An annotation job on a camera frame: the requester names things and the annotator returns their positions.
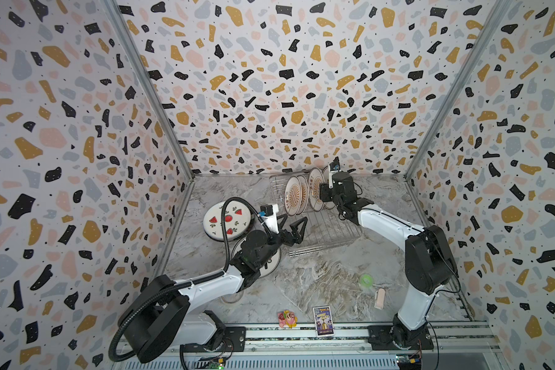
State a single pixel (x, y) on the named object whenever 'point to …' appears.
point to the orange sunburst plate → (293, 195)
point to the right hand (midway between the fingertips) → (324, 178)
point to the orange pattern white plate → (315, 178)
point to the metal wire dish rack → (324, 229)
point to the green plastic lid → (366, 280)
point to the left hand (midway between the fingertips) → (298, 214)
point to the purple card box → (323, 321)
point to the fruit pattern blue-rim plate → (238, 218)
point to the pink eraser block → (379, 298)
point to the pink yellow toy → (287, 317)
